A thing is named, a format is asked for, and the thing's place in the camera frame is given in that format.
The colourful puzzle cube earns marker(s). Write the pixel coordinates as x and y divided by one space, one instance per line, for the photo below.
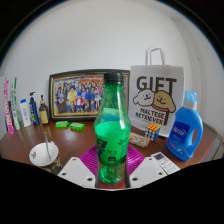
152 132

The white lotion bottle blue cap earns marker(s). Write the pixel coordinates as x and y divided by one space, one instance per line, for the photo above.
25 115

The framed group photo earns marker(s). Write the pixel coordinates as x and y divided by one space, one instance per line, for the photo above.
76 96

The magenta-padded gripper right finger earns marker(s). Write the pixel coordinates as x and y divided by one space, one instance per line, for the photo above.
148 170

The patterned paper cup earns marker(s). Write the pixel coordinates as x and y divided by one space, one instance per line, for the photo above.
38 155

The white spoon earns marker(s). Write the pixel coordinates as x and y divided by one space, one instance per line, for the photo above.
47 145

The floral fabric pouch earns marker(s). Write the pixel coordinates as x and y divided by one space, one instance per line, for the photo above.
139 140

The small brown pump bottle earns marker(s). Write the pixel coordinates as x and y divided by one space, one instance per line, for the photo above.
43 113

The tall pink printed box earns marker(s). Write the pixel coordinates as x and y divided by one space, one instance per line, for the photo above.
8 110

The white remote control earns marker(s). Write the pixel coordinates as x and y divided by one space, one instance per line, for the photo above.
165 163

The white paper gift bag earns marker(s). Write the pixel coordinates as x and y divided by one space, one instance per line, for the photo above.
156 100

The dark blue pump bottle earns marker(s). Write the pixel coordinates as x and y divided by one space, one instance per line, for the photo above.
34 111

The blue detergent bottle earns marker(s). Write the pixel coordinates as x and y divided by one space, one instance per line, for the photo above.
183 133

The tall white printed box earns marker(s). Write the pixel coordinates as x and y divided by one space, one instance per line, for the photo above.
15 106

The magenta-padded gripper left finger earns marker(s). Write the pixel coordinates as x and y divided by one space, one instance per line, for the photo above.
75 171

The green plastic drink bottle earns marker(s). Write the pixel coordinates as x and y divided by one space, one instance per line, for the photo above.
112 136

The brown wooden side cabinet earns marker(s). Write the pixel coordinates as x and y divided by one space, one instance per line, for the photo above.
209 140

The small green pack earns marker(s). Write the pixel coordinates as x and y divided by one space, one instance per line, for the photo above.
62 124
77 126

